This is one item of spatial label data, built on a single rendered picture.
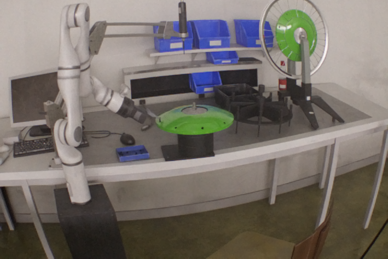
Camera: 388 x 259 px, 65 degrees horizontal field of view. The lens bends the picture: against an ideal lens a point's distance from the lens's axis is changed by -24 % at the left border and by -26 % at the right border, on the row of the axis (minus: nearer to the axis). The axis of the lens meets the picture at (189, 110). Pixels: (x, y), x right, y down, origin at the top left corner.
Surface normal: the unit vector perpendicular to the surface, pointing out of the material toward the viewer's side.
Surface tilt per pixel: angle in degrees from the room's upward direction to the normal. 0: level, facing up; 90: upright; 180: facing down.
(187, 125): 23
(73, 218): 90
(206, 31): 90
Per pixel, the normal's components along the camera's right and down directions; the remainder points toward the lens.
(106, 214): 0.37, 0.26
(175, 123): -0.26, -0.77
